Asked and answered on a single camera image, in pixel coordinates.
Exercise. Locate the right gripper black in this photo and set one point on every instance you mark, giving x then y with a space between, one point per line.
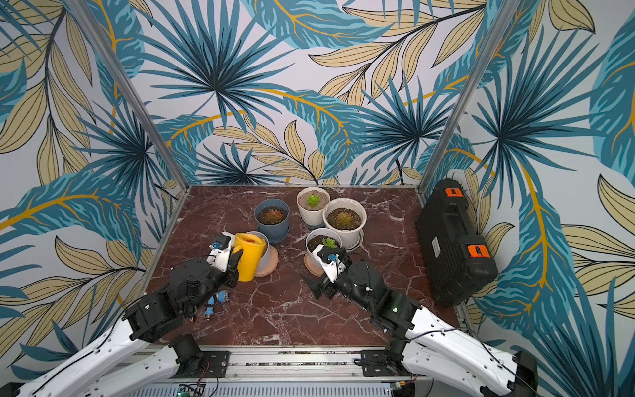
322 280

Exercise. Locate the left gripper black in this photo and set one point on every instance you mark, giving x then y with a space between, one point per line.
232 269

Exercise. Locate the yellow plastic watering can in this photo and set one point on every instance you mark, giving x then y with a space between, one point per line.
252 248

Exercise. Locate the white pot pink succulent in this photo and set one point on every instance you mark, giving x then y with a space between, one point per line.
269 259

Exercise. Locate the small white pot green succulent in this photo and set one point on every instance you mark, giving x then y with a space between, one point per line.
319 237

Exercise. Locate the large white pot yellow succulent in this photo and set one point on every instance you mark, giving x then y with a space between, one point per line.
347 218

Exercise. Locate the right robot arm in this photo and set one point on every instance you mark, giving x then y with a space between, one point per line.
423 344

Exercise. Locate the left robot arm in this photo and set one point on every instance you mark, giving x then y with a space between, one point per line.
92 371

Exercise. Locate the blue pot red succulent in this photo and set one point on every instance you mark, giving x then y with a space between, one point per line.
272 216

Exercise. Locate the white ribbed pot green succulent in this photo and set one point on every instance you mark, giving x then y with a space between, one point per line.
311 203

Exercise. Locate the blue spray nozzle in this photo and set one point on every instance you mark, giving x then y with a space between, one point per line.
220 297

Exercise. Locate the black tool case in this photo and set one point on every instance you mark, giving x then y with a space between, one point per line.
456 258

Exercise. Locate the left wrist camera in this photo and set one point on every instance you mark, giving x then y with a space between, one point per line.
220 251

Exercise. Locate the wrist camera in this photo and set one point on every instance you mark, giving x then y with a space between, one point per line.
220 251
332 260

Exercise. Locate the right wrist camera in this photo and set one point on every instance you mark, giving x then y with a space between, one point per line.
332 260

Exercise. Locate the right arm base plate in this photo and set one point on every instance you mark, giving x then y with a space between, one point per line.
382 363

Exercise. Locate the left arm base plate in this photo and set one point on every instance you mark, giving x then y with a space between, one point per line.
212 364

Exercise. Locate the aluminium front rail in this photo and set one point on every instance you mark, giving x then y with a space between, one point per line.
295 372

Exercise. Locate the left aluminium frame post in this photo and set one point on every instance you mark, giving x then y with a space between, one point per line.
90 26

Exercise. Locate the aluminium frame post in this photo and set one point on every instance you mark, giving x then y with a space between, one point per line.
491 41
90 26

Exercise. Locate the right aluminium frame post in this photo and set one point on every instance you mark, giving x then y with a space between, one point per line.
491 41

